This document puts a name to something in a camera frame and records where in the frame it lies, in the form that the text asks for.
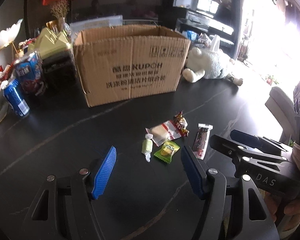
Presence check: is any grey sofa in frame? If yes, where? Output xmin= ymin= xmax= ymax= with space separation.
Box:
xmin=265 ymin=86 xmax=298 ymax=141

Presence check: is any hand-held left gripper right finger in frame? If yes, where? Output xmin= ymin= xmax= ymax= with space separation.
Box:
xmin=180 ymin=145 xmax=272 ymax=240

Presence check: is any long stick snack packet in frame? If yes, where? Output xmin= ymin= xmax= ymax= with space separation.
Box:
xmin=192 ymin=123 xmax=213 ymax=160

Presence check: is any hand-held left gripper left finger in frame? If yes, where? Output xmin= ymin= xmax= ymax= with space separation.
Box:
xmin=25 ymin=145 xmax=117 ymax=240

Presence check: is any pale green mountain-shaped box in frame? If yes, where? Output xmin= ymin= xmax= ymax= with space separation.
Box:
xmin=34 ymin=27 xmax=73 ymax=58

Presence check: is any dried flower bunch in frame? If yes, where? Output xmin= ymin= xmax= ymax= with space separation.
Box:
xmin=51 ymin=0 xmax=71 ymax=21

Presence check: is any blue candy box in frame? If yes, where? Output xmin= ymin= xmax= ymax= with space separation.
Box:
xmin=14 ymin=51 xmax=48 ymax=97

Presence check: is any person's right hand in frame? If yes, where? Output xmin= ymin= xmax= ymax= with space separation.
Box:
xmin=264 ymin=190 xmax=300 ymax=230

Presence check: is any clear red white snack packet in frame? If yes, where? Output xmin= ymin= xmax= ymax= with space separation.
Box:
xmin=145 ymin=120 xmax=182 ymax=147

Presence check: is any green yellow snack packet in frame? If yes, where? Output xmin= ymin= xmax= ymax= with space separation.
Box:
xmin=154 ymin=141 xmax=180 ymax=164

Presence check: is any glass vase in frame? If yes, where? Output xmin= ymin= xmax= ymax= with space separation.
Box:
xmin=62 ymin=17 xmax=72 ymax=37

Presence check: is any black television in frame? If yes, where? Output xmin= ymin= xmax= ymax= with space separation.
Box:
xmin=65 ymin=0 xmax=166 ymax=26

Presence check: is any white tissue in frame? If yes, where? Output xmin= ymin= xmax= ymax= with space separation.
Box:
xmin=210 ymin=34 xmax=222 ymax=52

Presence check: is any black box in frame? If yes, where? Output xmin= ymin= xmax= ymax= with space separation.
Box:
xmin=42 ymin=52 xmax=78 ymax=92

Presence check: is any white plush sheep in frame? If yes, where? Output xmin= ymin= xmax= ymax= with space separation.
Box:
xmin=182 ymin=47 xmax=244 ymax=86

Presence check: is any brown cardboard box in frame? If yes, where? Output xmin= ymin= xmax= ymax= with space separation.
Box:
xmin=72 ymin=24 xmax=192 ymax=108

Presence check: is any blue soda can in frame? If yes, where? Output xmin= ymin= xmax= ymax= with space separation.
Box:
xmin=3 ymin=78 xmax=30 ymax=117

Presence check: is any red snack tray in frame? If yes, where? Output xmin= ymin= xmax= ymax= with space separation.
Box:
xmin=18 ymin=37 xmax=38 ymax=50

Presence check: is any light green twist candy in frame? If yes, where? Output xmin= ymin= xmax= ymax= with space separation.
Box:
xmin=141 ymin=134 xmax=154 ymax=163

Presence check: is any white two-tier shell stand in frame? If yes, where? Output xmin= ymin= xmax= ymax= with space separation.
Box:
xmin=0 ymin=19 xmax=24 ymax=127

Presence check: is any pile of assorted snacks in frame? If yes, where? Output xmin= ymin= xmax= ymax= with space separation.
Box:
xmin=0 ymin=64 xmax=16 ymax=96

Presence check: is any clear plastic container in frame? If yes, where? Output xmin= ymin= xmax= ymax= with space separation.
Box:
xmin=70 ymin=15 xmax=123 ymax=32

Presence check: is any gold box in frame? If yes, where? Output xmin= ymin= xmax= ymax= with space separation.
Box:
xmin=45 ymin=20 xmax=58 ymax=33

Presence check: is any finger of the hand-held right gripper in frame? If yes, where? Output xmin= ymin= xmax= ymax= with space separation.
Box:
xmin=209 ymin=134 xmax=288 ymax=165
xmin=230 ymin=129 xmax=290 ymax=156

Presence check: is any gold red candy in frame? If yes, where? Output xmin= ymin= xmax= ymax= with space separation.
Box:
xmin=174 ymin=110 xmax=191 ymax=138

